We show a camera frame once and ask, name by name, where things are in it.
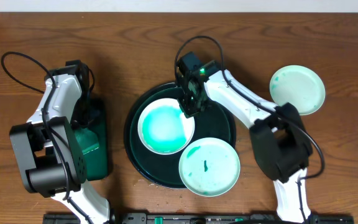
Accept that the green sponge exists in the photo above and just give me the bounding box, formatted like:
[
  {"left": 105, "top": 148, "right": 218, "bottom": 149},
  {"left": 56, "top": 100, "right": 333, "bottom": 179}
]
[{"left": 74, "top": 128, "right": 99, "bottom": 154}]

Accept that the white plate with green stain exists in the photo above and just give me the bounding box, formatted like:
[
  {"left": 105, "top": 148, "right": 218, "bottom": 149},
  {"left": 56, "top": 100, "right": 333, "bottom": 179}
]
[{"left": 137, "top": 98, "right": 195, "bottom": 155}]

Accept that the mint plate front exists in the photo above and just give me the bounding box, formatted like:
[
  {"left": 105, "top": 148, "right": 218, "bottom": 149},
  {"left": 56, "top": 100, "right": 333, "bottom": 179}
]
[{"left": 178, "top": 138, "right": 241, "bottom": 197}]

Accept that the mint plate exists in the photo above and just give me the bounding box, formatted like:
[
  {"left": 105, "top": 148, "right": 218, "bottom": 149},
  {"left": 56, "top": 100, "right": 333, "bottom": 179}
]
[
  {"left": 269, "top": 65, "right": 326, "bottom": 115},
  {"left": 178, "top": 138, "right": 241, "bottom": 197}
]

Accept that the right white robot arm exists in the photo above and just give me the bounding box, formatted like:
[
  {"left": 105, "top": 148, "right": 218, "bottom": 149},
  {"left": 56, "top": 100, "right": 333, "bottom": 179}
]
[{"left": 175, "top": 67, "right": 314, "bottom": 223}]

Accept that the dark green rectangular tray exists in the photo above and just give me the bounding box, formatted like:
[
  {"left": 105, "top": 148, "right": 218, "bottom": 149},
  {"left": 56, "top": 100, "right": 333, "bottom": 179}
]
[{"left": 83, "top": 100, "right": 109, "bottom": 181}]

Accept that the round dark green tray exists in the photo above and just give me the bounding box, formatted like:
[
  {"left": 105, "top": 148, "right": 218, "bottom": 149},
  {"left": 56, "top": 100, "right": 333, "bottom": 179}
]
[{"left": 124, "top": 82, "right": 236, "bottom": 189}]

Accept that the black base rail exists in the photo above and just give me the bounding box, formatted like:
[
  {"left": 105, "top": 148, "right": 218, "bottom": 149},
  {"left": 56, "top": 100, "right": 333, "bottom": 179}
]
[{"left": 42, "top": 212, "right": 356, "bottom": 224}]

